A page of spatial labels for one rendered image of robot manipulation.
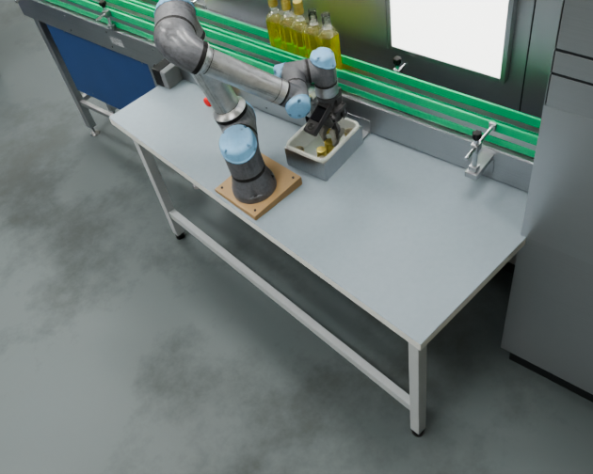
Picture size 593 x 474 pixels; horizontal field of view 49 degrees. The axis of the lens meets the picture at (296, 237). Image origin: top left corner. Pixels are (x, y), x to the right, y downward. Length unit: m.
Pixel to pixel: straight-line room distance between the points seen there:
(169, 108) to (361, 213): 0.98
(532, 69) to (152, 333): 1.83
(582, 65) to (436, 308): 0.74
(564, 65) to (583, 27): 0.11
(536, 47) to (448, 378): 1.24
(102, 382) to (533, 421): 1.69
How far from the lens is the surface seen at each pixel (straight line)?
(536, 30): 2.11
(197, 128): 2.57
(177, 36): 1.87
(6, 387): 3.09
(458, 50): 2.23
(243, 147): 2.05
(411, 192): 2.17
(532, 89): 2.22
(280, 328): 2.79
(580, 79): 1.66
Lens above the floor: 2.32
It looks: 49 degrees down
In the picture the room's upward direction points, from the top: 12 degrees counter-clockwise
